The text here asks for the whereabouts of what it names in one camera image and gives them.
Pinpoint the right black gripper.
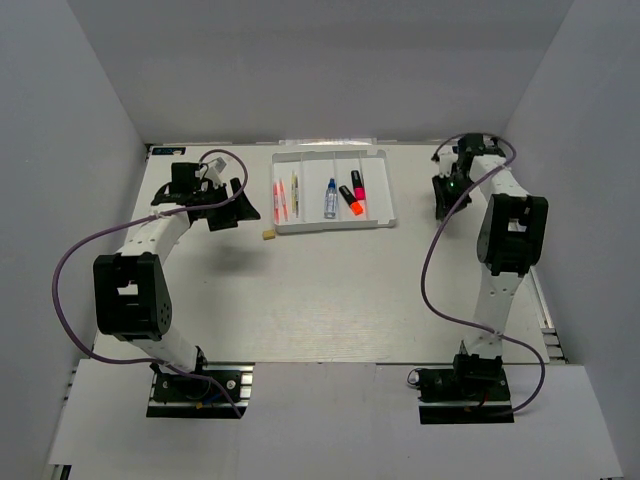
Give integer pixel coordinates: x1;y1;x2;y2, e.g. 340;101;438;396
431;170;477;219

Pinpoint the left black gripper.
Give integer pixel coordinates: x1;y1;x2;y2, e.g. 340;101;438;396
194;177;260;231

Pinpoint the pink pen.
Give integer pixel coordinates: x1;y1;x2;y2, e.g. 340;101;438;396
273;182;280;225

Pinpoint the orange pen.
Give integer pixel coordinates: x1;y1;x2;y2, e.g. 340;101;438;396
279;179;289;222

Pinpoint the yellow pen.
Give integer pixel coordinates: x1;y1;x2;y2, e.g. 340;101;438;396
291;171;299;217

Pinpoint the pink highlighter black cap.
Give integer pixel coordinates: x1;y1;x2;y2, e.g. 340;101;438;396
350;170;366;201

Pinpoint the small blue-capped bottle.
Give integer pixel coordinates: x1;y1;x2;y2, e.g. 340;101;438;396
324;178;337;219

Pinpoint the orange highlighter black cap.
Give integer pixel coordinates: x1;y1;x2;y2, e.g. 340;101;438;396
339;185;364;216

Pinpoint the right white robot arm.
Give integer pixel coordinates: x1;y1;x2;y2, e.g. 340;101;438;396
432;132;549;399

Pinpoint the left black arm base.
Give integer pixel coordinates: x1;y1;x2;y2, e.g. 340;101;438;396
146;364;254;419

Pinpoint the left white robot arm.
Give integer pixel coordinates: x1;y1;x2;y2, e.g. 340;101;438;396
93;162;261;399

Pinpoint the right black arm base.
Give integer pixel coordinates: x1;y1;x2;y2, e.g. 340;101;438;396
407;368;514;425

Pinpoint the white compartment tray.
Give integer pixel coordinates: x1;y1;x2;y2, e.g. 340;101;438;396
271;150;397;234

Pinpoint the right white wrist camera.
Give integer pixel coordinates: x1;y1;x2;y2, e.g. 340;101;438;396
432;153;457;178

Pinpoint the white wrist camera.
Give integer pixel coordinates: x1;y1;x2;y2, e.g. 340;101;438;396
432;153;457;178
201;157;227;185

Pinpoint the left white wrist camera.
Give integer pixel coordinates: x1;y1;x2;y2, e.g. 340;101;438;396
201;157;227;185

